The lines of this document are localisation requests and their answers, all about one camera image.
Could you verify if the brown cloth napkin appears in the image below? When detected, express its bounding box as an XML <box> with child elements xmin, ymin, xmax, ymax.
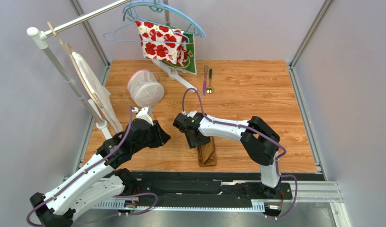
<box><xmin>197</xmin><ymin>137</ymin><xmax>217</xmax><ymax>167</ymax></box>

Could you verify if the purple handled knife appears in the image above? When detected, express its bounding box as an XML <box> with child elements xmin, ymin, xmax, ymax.
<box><xmin>202</xmin><ymin>65</ymin><xmax>209</xmax><ymax>96</ymax></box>

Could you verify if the gold spoon black handle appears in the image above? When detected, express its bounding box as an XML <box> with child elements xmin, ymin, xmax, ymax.
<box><xmin>206</xmin><ymin>69</ymin><xmax>214</xmax><ymax>94</ymax></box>

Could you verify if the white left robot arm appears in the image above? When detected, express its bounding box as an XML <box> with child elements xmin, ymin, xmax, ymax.
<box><xmin>30</xmin><ymin>118</ymin><xmax>171</xmax><ymax>227</ymax></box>

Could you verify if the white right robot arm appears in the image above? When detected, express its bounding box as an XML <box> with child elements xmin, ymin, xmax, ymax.
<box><xmin>173</xmin><ymin>111</ymin><xmax>286</xmax><ymax>196</ymax></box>

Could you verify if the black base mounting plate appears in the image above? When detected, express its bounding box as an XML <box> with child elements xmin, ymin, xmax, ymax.
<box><xmin>105</xmin><ymin>170</ymin><xmax>294</xmax><ymax>209</ymax></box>

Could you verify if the white mesh laundry basket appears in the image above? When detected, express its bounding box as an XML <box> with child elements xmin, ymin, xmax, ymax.
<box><xmin>127</xmin><ymin>69</ymin><xmax>165</xmax><ymax>107</ymax></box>

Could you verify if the white mesh garment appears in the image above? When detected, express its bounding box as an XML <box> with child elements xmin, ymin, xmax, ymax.
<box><xmin>72</xmin><ymin>52</ymin><xmax>123</xmax><ymax>133</ymax></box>

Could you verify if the green patterned cloth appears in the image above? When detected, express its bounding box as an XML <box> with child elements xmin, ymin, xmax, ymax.
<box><xmin>161</xmin><ymin>31</ymin><xmax>197</xmax><ymax>75</ymax></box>

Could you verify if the red floral cloth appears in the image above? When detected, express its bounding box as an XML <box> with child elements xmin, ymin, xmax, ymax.
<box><xmin>135</xmin><ymin>20</ymin><xmax>187</xmax><ymax>66</ymax></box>

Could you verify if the wooden hanger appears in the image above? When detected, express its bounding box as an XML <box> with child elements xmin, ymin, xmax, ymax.
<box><xmin>47</xmin><ymin>22</ymin><xmax>99</xmax><ymax>107</ymax></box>

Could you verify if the teal plastic hanger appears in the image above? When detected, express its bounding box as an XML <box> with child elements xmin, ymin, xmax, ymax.
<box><xmin>122</xmin><ymin>0</ymin><xmax>200</xmax><ymax>35</ymax></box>

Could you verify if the blue plastic hanger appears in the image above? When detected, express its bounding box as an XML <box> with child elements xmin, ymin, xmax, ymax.
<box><xmin>125</xmin><ymin>0</ymin><xmax>209</xmax><ymax>40</ymax></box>

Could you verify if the white clothes rack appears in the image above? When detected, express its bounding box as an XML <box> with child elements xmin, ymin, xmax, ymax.
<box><xmin>26</xmin><ymin>0</ymin><xmax>208</xmax><ymax>139</ymax></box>

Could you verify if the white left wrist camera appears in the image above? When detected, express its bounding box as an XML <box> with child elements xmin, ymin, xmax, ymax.
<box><xmin>136</xmin><ymin>106</ymin><xmax>154</xmax><ymax>125</ymax></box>

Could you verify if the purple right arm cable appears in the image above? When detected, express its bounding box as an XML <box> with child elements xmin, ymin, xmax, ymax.
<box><xmin>181</xmin><ymin>87</ymin><xmax>298</xmax><ymax>220</ymax></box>

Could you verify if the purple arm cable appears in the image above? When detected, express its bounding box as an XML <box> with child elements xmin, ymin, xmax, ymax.
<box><xmin>181</xmin><ymin>87</ymin><xmax>298</xmax><ymax>220</ymax></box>
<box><xmin>26</xmin><ymin>105</ymin><xmax>159</xmax><ymax>227</ymax></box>

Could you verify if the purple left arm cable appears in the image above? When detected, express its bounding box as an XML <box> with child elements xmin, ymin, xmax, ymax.
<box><xmin>26</xmin><ymin>105</ymin><xmax>159</xmax><ymax>227</ymax></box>

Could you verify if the light blue wire hanger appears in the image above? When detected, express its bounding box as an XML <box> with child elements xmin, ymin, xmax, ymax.
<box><xmin>103</xmin><ymin>18</ymin><xmax>191</xmax><ymax>45</ymax></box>

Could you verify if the aluminium frame rail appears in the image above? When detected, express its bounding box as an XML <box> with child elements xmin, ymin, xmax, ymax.
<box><xmin>59</xmin><ymin>176</ymin><xmax>343</xmax><ymax>212</ymax></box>

